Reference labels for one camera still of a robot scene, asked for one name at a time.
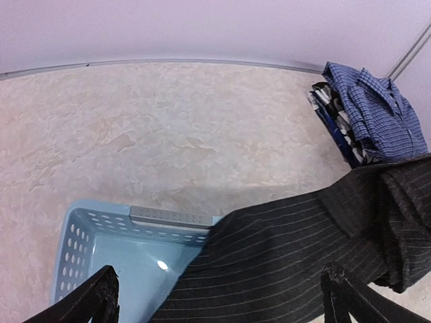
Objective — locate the light blue plastic basket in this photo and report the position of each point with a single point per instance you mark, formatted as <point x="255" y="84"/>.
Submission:
<point x="148" y="248"/>

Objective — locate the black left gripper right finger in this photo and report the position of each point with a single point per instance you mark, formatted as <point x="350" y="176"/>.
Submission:
<point x="346" y="298"/>

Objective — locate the black pinstriped long sleeve shirt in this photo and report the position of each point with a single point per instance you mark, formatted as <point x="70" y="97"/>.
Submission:
<point x="263" y="263"/>

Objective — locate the blue checked folded shirt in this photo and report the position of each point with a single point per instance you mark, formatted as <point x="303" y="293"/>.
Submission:
<point x="382" y="120"/>

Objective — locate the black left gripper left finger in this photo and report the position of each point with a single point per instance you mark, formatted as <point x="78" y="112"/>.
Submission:
<point x="96" y="300"/>

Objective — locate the right aluminium corner post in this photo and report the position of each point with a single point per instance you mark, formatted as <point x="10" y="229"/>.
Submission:
<point x="411" y="53"/>

